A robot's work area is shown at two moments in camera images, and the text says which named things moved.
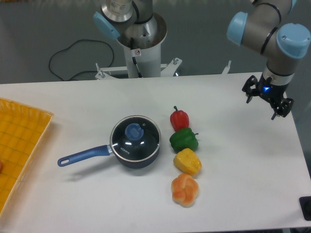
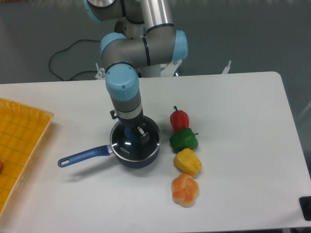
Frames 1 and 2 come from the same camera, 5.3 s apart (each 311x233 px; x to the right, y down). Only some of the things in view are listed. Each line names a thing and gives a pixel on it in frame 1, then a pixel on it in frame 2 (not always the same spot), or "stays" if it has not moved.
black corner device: x=305 y=204 stays
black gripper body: x=273 y=93 → x=133 y=123
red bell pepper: x=179 y=119 stays
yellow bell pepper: x=186 y=160 stays
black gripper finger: x=284 y=108 → x=130 y=134
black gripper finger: x=250 y=92 → x=145 y=138
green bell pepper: x=183 y=138 stays
